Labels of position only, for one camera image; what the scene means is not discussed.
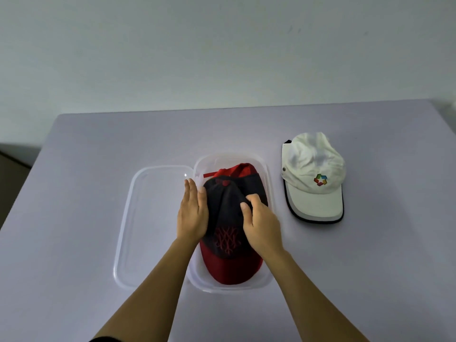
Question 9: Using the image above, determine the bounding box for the person's right hand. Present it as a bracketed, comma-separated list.
[239, 194, 285, 260]

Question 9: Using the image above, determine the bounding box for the person's left hand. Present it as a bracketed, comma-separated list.
[176, 178, 210, 243]

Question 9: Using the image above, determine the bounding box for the black and red cap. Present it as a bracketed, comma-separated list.
[199, 173, 270, 285]

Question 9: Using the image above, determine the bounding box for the clear plastic lid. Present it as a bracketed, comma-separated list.
[113, 165, 195, 291]

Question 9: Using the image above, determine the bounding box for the clear plastic box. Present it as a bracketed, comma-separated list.
[185, 152, 277, 294]

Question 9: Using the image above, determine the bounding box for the red cap with patch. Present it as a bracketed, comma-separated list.
[203, 162, 259, 179]

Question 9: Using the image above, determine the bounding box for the white cap with logo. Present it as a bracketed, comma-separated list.
[280, 132, 347, 224]

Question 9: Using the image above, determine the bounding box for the person's left forearm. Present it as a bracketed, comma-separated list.
[92, 238, 200, 342]

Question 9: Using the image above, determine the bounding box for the person's right forearm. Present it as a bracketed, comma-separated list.
[263, 251, 370, 342]

